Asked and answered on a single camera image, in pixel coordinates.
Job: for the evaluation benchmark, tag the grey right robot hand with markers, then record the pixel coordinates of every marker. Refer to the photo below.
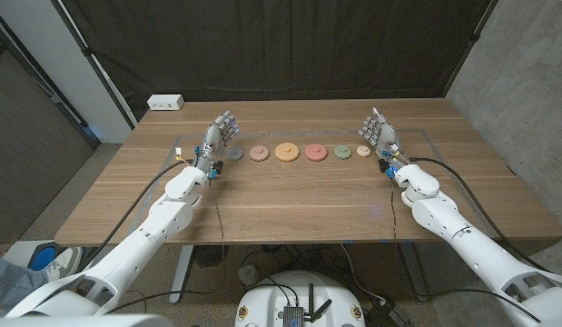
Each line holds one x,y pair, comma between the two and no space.
386,136

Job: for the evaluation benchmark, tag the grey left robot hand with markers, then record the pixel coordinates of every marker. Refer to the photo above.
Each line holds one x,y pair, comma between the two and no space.
212,141

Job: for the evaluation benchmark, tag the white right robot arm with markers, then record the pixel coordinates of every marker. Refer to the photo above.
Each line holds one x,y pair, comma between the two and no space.
444,218

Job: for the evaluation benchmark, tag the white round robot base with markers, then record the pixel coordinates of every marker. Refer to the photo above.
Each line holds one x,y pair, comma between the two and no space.
262,304

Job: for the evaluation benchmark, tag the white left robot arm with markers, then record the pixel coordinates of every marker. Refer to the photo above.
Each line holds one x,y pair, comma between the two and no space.
162,222

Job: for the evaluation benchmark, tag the white power strip box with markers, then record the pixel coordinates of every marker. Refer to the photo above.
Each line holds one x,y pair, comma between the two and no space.
165,102

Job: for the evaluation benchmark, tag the black round floor fan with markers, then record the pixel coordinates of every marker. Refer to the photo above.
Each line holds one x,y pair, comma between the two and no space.
210,255

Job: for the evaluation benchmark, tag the black fabric backdrop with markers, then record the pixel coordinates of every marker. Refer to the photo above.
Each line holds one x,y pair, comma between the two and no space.
280,45

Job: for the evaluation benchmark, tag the black backdrop stand pole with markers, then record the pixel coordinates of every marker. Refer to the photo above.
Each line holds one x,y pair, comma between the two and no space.
86,51
476,36

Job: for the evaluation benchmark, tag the grey round floor puck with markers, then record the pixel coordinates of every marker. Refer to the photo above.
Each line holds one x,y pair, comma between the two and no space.
249,274

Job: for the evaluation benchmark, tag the white table leg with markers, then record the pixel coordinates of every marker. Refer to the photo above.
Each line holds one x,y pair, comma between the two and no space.
180,277

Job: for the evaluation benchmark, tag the grey table leg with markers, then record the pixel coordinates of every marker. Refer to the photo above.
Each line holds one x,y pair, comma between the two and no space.
417,277

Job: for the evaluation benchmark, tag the black power adapter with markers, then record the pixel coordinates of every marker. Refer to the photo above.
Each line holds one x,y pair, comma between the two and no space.
382,315

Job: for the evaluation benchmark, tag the grey antenna radio module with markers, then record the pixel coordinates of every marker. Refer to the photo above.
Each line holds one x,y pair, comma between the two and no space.
293,315

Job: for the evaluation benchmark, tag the white grey sneaker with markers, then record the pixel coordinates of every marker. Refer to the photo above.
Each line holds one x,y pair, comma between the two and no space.
65,265

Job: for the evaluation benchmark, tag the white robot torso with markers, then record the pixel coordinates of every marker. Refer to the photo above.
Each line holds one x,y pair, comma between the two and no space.
81,321

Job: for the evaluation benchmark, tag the person's leg in jeans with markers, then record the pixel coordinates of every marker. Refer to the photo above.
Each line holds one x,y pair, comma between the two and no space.
12,281

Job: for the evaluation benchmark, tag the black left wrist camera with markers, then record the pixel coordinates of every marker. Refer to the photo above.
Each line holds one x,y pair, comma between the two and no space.
218,167

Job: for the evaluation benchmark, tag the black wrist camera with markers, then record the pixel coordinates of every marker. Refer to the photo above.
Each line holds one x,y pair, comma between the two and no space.
383,165
218,167

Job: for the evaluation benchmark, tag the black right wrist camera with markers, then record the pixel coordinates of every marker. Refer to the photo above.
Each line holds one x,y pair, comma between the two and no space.
383,165

